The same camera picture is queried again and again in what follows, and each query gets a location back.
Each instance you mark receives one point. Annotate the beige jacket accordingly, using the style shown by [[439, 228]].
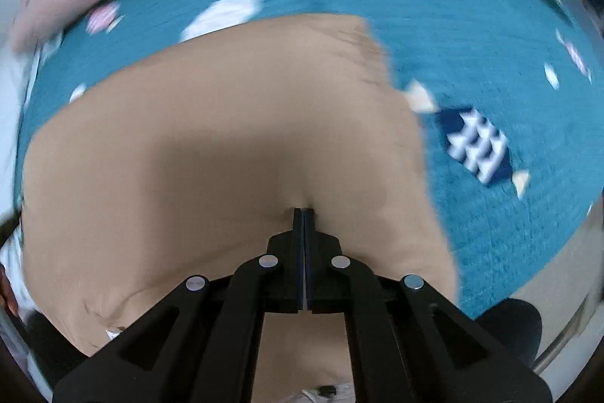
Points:
[[188, 148]]

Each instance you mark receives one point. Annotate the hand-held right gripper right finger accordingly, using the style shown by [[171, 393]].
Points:
[[312, 252]]

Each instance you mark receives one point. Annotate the white bed sheet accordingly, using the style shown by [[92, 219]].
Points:
[[14, 124]]

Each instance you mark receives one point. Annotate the teal printed blanket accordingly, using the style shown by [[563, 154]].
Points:
[[472, 30]]

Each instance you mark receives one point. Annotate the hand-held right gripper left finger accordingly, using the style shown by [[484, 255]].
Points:
[[298, 252]]

